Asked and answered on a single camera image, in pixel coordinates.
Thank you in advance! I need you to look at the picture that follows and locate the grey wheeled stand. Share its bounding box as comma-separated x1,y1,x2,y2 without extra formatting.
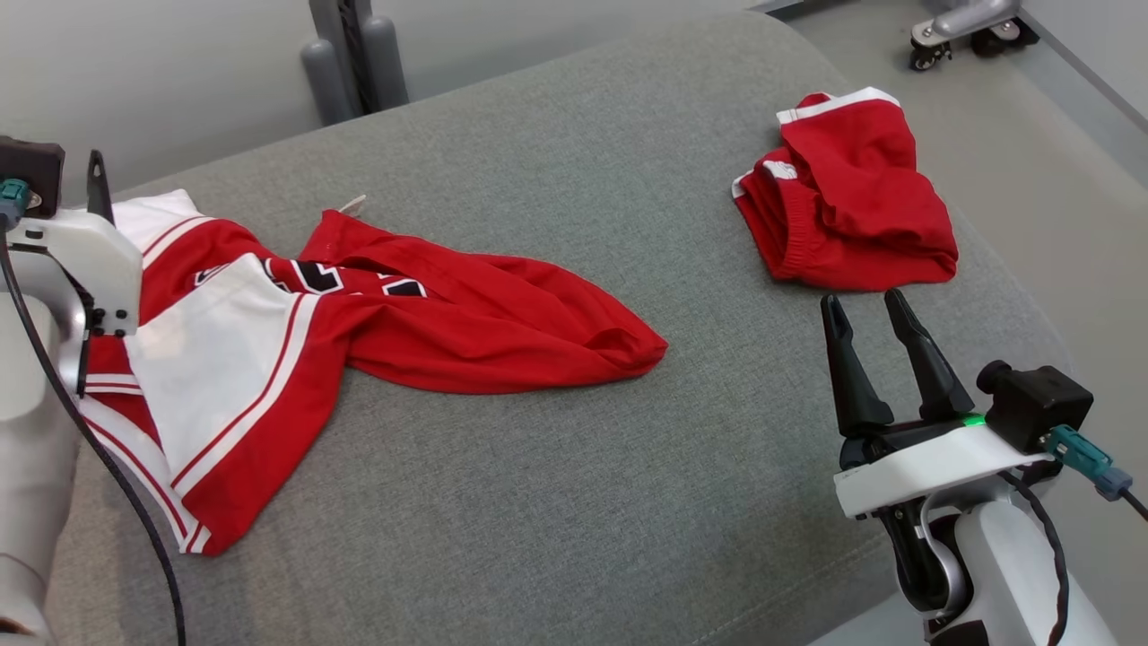
909,0,1041,73

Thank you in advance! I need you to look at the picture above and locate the red Bulls 23 jersey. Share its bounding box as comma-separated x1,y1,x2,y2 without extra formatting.
79,188,669,557

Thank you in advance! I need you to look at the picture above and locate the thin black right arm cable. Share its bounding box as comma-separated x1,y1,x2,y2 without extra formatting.
996,468,1070,646

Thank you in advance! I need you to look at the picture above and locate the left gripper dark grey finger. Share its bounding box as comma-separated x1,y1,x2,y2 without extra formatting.
85,150,116,225

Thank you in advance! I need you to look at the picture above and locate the right camera cable teal plug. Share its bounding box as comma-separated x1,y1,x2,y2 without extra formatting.
1045,426,1148,523

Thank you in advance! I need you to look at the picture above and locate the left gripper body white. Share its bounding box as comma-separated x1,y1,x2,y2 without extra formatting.
4,208,144,338

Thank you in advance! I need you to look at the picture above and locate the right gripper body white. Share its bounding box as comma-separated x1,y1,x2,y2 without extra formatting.
834,415,1055,519

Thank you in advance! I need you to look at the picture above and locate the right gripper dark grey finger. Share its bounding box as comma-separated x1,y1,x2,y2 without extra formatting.
883,288,976,424
821,294,895,441

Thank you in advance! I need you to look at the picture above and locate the red shorts white trim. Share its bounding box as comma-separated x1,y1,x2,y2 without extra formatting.
731,87,960,292

